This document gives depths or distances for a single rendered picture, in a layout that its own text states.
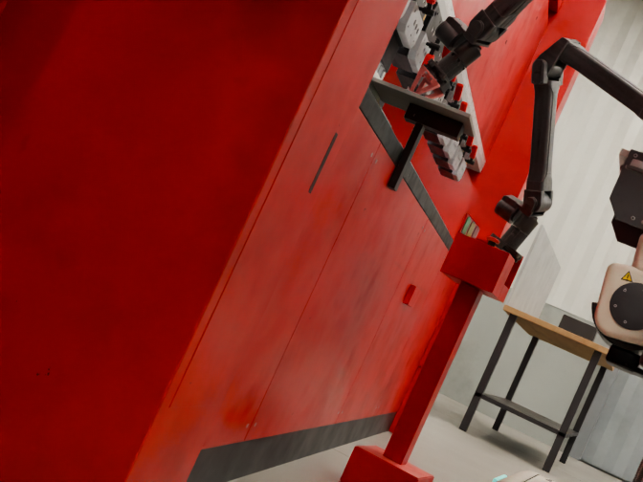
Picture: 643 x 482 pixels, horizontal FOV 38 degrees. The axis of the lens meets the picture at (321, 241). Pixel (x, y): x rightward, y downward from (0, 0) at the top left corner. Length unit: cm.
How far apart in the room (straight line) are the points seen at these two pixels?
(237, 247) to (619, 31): 938
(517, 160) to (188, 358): 341
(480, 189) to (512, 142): 27
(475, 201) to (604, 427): 539
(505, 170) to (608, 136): 560
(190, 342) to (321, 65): 40
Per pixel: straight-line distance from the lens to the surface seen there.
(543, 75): 266
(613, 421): 957
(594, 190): 989
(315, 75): 123
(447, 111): 226
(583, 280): 970
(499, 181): 448
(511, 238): 271
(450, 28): 240
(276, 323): 189
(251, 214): 121
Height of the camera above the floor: 48
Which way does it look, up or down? 3 degrees up
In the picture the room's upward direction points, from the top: 25 degrees clockwise
